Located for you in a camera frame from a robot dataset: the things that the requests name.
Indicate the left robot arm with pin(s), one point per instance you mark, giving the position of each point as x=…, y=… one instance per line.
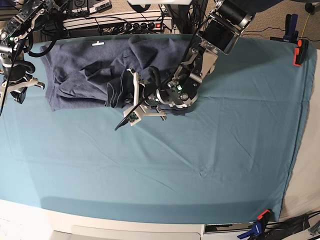
x=170, y=85

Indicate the white power strip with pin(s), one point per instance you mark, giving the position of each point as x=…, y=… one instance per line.
x=135, y=23

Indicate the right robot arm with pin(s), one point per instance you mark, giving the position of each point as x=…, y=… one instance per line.
x=16, y=39

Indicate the orange black clamp top right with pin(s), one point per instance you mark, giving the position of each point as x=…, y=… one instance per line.
x=300, y=52

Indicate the blue-grey heathered T-shirt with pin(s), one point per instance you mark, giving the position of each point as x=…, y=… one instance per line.
x=82, y=75

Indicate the teal table cloth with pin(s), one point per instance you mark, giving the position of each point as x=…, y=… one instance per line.
x=227, y=161

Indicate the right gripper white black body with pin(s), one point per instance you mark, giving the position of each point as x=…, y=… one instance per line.
x=26, y=81

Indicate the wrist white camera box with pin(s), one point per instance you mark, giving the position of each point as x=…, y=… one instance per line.
x=2, y=98
x=134, y=118

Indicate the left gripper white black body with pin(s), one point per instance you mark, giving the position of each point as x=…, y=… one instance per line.
x=146, y=102

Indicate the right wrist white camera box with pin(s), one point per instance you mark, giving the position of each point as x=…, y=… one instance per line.
x=2, y=98

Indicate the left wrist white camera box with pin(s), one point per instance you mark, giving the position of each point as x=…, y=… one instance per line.
x=134, y=118

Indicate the blue clamp top right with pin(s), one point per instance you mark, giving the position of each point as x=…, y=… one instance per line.
x=291, y=34

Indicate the orange blue clamp bottom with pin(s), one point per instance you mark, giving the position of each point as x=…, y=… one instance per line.
x=258, y=227

